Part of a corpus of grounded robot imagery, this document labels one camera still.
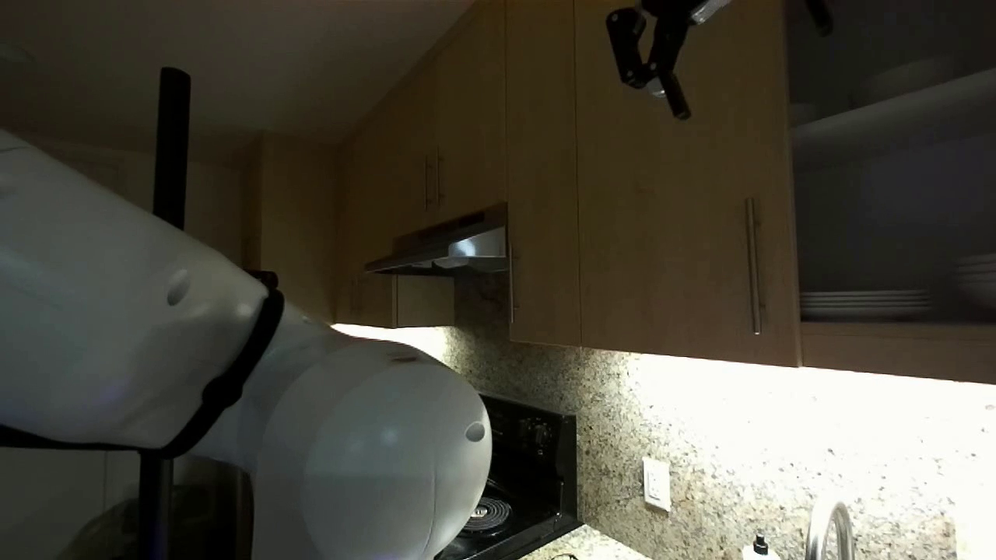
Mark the wooden cabinet shelf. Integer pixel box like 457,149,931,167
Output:
792,64,996,165

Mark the wooden cabinet door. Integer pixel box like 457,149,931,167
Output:
573,0,804,367
505,0,586,352
342,82,443,271
432,18,510,227

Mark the stainless steel range hood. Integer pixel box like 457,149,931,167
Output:
366,203,510,280

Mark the stack of white plates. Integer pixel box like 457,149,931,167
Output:
950,250,996,314

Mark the black stove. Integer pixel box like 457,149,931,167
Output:
454,393,580,560

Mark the round stove burner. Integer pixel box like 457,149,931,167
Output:
462,495,516,535

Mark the chrome arched faucet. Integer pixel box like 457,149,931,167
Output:
804,495,858,560

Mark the metal bar door handle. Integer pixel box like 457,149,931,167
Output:
744,195,767,339

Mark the wooden wall cabinet body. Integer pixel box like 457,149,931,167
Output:
792,0,996,385

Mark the white wall outlet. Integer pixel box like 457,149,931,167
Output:
643,455,675,517

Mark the black camera stand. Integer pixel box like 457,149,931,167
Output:
138,64,198,560

